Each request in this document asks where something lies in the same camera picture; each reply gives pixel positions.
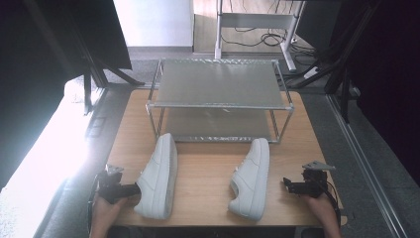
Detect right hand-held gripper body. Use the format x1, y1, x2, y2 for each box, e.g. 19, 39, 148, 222
300, 160, 337, 199

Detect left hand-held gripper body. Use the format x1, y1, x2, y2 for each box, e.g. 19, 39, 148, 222
96, 164, 125, 205

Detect white sneaker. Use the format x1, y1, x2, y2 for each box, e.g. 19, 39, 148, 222
133, 132, 179, 220
227, 137, 271, 222

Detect metal two-tier shoe rack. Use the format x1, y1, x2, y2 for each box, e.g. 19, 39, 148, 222
145, 58, 295, 145

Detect person's right hand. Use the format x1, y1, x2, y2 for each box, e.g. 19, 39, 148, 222
303, 192, 340, 223

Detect person's left hand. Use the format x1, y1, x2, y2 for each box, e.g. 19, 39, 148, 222
90, 192, 129, 222

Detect white power strip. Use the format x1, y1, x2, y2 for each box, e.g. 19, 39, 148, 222
302, 65, 320, 80

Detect black metal stand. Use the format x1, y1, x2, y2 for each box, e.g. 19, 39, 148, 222
70, 19, 147, 116
285, 0, 384, 124

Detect dark curtain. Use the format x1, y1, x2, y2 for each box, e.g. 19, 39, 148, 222
0, 0, 133, 191
330, 0, 420, 186

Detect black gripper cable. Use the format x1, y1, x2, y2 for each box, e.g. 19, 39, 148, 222
86, 174, 101, 232
324, 179, 343, 229

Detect aluminium floor rail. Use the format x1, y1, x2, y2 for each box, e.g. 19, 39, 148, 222
325, 93, 410, 238

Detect black floor cables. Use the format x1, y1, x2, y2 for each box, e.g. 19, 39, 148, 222
220, 0, 319, 63

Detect white metal desk frame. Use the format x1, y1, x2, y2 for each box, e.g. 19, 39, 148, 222
213, 0, 307, 72

